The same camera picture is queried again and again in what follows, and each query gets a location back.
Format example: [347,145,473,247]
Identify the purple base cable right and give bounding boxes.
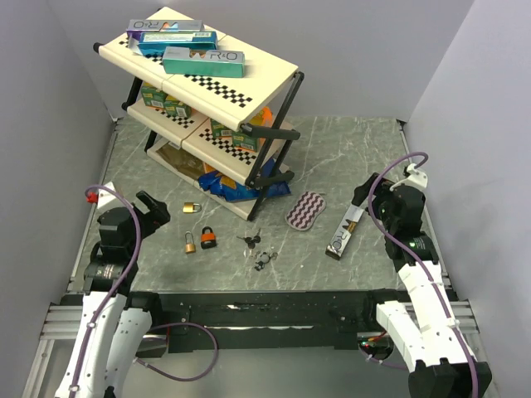
[358,346,410,371]

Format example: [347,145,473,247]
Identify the panda keychain with keys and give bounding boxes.
[251,251,278,271]

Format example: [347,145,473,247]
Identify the teal R&O box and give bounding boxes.
[162,46,246,78]

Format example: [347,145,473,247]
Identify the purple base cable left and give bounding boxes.
[131,322,219,381]

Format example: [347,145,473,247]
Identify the beige three-tier shelf rack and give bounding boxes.
[92,6,305,221]

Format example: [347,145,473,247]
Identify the black R&O box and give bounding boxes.
[325,202,364,260]

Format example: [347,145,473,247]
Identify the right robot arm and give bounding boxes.
[354,173,492,397]

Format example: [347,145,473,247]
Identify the black-headed key bunch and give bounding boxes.
[238,228,261,250]

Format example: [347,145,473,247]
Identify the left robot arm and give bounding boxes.
[55,191,171,397]

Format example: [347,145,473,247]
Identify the green carton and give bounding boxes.
[210,119,232,138]
[140,82,168,109]
[163,95,192,118]
[231,131,263,153]

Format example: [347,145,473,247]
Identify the purple wavy sponge pad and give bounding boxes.
[285,191,326,231]

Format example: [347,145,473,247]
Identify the short brass padlock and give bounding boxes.
[182,202,202,214]

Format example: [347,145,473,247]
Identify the purple R&O box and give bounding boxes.
[126,19,205,41]

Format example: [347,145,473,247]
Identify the blue snack bag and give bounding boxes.
[197,158,291,202]

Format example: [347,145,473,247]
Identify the orange black padlock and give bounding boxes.
[200,226,217,250]

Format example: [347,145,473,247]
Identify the black base frame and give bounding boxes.
[60,289,457,353]

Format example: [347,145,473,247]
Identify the green carton far left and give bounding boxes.
[140,82,168,109]

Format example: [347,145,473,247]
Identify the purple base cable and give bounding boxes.
[131,322,219,381]
[358,346,410,371]

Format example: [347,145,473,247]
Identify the long-shackle brass padlock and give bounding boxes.
[184,231,196,255]

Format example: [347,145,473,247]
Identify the brown flat packet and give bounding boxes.
[157,143,204,180]

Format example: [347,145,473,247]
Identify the green carton right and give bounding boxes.
[231,131,263,153]

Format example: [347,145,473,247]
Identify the blue toothpaste box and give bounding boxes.
[138,31,217,56]

